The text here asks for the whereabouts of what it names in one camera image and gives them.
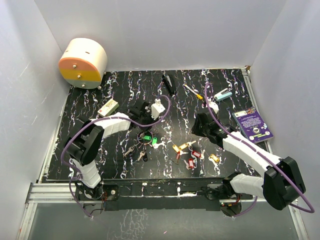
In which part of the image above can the purple booklet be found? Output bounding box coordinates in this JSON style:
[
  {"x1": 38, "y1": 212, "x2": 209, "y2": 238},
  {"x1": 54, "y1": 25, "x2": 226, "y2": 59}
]
[{"x1": 232, "y1": 107, "x2": 274, "y2": 144}]

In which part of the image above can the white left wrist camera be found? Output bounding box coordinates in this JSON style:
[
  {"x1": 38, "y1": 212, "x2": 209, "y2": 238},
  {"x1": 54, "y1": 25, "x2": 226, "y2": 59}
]
[{"x1": 151, "y1": 98, "x2": 166, "y2": 120}]

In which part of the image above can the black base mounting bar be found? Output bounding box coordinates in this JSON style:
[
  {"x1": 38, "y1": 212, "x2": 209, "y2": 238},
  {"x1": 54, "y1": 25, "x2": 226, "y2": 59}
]
[{"x1": 74, "y1": 177, "x2": 253, "y2": 212}]

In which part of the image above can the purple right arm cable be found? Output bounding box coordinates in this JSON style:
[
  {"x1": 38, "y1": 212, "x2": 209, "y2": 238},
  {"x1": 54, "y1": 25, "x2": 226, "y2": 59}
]
[{"x1": 204, "y1": 82, "x2": 315, "y2": 218}]

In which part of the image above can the small beige cardboard box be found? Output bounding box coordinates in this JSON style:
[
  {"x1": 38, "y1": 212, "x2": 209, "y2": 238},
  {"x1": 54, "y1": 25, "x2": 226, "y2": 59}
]
[{"x1": 97, "y1": 99, "x2": 119, "y2": 117}]

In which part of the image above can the aluminium rail frame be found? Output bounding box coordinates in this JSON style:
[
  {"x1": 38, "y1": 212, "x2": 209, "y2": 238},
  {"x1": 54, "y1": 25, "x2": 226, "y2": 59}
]
[{"x1": 18, "y1": 183, "x2": 309, "y2": 240}]

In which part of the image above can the white pen yellow cap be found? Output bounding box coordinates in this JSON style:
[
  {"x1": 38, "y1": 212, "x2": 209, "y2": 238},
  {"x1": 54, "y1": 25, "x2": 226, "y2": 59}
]
[{"x1": 183, "y1": 84, "x2": 203, "y2": 100}]

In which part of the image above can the red narrow key tag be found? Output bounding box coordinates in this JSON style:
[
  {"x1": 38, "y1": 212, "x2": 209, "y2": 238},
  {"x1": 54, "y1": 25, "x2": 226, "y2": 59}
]
[{"x1": 175, "y1": 151, "x2": 181, "y2": 160}]

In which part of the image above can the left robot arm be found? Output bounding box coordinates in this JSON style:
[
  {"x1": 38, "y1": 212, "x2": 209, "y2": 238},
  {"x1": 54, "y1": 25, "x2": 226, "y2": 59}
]
[{"x1": 61, "y1": 98, "x2": 168, "y2": 200}]

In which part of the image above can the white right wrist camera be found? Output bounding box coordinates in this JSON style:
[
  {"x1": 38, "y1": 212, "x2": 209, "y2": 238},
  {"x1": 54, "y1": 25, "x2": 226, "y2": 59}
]
[{"x1": 208, "y1": 99, "x2": 219, "y2": 114}]

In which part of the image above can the round drawer box pink yellow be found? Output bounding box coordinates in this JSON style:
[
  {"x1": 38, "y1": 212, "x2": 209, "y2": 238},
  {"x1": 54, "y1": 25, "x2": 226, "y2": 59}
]
[{"x1": 58, "y1": 37, "x2": 108, "y2": 90}]

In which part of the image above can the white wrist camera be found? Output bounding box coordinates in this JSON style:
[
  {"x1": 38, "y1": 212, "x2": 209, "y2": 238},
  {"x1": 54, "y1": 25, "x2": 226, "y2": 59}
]
[
  {"x1": 208, "y1": 99, "x2": 219, "y2": 114},
  {"x1": 151, "y1": 98, "x2": 166, "y2": 120}
]

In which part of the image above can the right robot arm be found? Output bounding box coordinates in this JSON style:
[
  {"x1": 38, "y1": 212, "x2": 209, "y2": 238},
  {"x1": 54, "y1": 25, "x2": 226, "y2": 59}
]
[{"x1": 191, "y1": 111, "x2": 306, "y2": 210}]

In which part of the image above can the red tag lower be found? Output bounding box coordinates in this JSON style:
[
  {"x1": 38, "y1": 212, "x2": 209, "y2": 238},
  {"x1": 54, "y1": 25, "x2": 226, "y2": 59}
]
[{"x1": 184, "y1": 158, "x2": 195, "y2": 170}]

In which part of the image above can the silver key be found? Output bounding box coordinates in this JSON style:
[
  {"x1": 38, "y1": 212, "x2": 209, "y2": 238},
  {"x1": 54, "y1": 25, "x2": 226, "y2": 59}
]
[
  {"x1": 137, "y1": 151, "x2": 146, "y2": 161},
  {"x1": 124, "y1": 146, "x2": 135, "y2": 156}
]

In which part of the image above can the yellow tag far right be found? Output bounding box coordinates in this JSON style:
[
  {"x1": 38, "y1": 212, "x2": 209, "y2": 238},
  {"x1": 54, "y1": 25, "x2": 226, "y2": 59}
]
[{"x1": 209, "y1": 154, "x2": 220, "y2": 163}]

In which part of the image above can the red tag right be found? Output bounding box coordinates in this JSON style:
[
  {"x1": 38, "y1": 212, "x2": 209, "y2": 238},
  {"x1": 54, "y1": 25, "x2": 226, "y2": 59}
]
[{"x1": 191, "y1": 150, "x2": 203, "y2": 159}]

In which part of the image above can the yellow tag with key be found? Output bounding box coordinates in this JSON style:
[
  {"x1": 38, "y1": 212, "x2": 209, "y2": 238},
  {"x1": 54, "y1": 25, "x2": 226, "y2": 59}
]
[{"x1": 178, "y1": 140, "x2": 196, "y2": 150}]

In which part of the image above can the large metal keyring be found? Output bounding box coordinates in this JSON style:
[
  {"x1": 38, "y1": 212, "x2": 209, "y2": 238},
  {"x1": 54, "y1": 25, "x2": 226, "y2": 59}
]
[{"x1": 137, "y1": 130, "x2": 155, "y2": 145}]

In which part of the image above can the black stapler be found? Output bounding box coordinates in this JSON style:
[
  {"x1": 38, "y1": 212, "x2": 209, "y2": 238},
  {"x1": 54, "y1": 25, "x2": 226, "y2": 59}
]
[{"x1": 162, "y1": 74, "x2": 177, "y2": 96}]

